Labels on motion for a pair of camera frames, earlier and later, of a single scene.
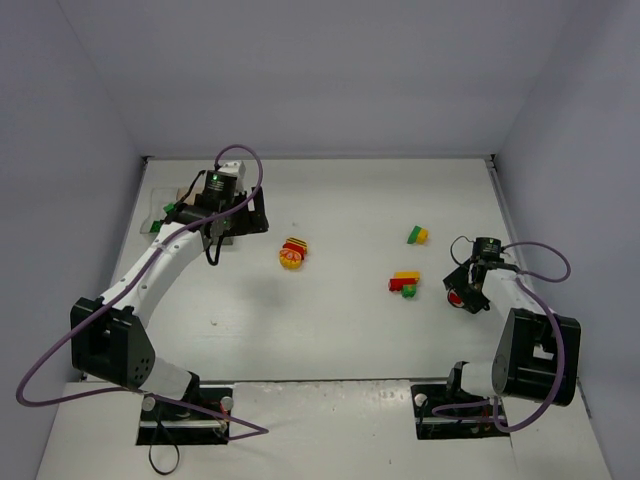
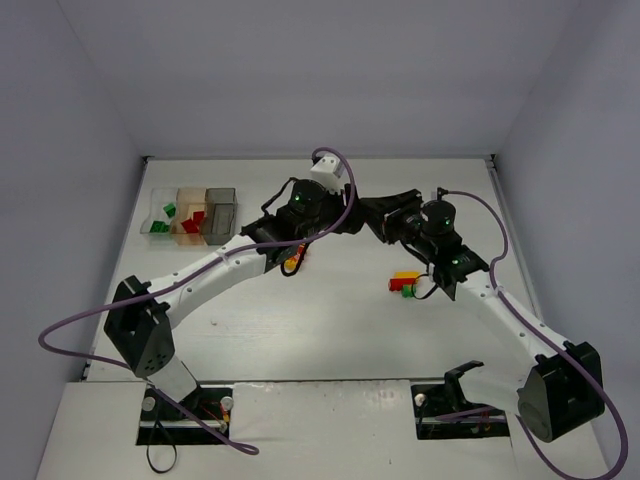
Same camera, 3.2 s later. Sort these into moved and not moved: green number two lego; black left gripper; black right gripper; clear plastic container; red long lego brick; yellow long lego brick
Moved: black right gripper; black left gripper
Not moved: yellow long lego brick; red long lego brick; clear plastic container; green number two lego
